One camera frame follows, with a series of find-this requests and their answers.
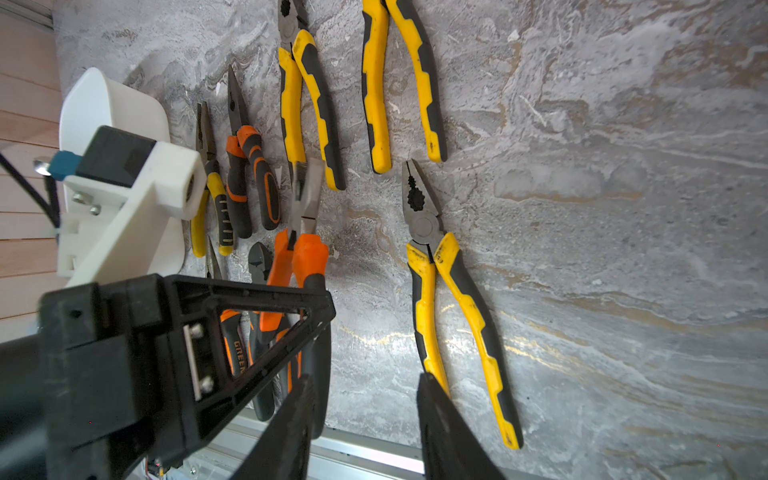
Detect orange black greener pliers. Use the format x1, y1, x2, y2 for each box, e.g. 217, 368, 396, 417
205, 236, 250, 379

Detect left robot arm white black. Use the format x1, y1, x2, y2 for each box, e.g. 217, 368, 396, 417
1, 274, 336, 479

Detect white plastic storage box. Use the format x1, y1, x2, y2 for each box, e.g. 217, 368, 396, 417
53, 67, 203, 286

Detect yellow black long-nose pliers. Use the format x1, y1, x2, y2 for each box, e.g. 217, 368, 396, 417
190, 102, 235, 258

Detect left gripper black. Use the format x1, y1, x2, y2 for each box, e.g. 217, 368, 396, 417
37, 272, 337, 480

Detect orange black long-nose pliers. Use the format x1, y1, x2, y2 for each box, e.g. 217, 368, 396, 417
225, 66, 281, 239

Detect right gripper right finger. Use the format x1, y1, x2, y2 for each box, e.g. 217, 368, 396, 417
416, 373, 504, 480

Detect aluminium rail frame front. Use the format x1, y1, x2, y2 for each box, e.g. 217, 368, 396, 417
179, 413, 541, 480

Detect yellow handled pliers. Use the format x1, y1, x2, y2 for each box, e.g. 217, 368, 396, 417
361, 1, 448, 174

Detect orange black combination pliers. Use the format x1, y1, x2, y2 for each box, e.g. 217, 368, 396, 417
267, 159, 332, 439

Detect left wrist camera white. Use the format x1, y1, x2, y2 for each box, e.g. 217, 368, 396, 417
48, 126, 206, 287

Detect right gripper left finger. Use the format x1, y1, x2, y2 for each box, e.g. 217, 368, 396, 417
231, 376, 317, 480

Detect yellow black combination pliers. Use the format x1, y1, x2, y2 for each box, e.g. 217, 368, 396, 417
402, 160, 524, 450
277, 0, 347, 193

